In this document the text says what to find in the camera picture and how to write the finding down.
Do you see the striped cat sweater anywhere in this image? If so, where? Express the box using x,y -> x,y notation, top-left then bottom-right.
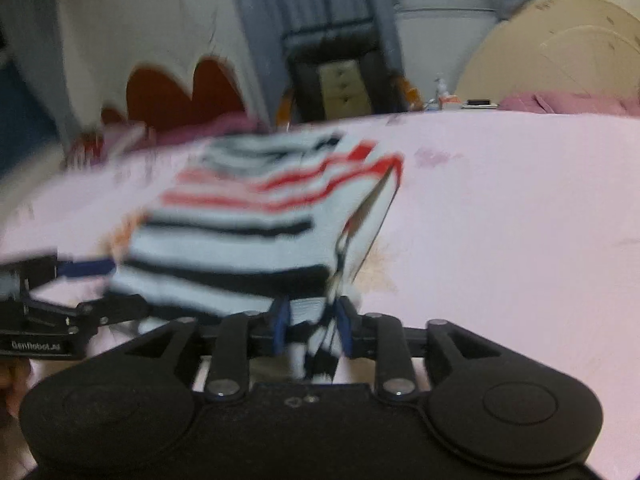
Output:
107,130 -> 404,382

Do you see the striped pink pillow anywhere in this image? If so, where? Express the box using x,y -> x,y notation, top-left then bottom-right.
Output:
64,122 -> 148,169

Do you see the blue grey left curtain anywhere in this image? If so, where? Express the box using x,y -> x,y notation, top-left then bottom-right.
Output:
1,0 -> 80,148

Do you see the blue grey curtain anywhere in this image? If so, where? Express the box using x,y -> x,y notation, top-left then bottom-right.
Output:
1,0 -> 80,148
235,0 -> 404,120

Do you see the pink floral bedsheet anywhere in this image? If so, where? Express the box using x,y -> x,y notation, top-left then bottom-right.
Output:
1,112 -> 639,479

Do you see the red heart headboard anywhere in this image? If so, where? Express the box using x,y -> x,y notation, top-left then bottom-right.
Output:
101,56 -> 245,133

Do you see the white nightstand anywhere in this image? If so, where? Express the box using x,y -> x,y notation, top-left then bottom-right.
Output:
424,96 -> 498,112

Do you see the black leather armchair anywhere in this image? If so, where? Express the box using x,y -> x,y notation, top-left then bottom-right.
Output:
276,18 -> 424,128

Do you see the pink blanket right bed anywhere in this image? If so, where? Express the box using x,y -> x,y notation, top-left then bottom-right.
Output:
498,91 -> 639,118

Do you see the blue grey middle curtain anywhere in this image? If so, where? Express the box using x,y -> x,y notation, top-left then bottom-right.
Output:
235,0 -> 404,120

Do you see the cream arched headboard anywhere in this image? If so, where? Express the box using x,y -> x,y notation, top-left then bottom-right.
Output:
456,0 -> 639,103

